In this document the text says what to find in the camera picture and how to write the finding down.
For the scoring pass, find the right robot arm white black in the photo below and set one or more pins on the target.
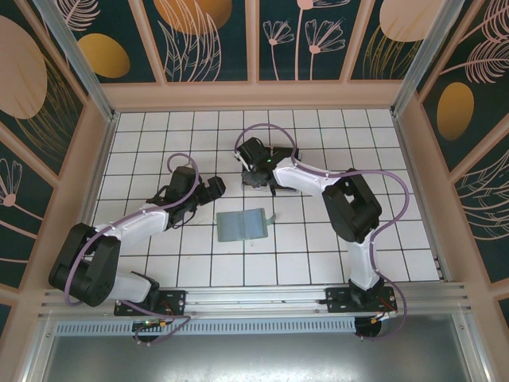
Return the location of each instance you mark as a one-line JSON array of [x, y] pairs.
[[298, 177]]

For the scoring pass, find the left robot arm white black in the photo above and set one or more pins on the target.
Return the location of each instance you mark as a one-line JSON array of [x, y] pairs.
[[139, 224]]

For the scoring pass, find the grey metal panel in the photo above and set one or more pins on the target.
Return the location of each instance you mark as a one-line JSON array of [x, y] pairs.
[[254, 358]]

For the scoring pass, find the aluminium side rail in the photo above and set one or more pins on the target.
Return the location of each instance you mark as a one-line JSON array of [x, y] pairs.
[[97, 187], [421, 191]]

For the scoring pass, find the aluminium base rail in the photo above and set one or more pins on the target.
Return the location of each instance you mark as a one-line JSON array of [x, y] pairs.
[[254, 296]]

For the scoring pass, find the aluminium frame post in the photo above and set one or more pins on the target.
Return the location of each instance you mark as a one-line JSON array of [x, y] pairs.
[[79, 63], [421, 51]]

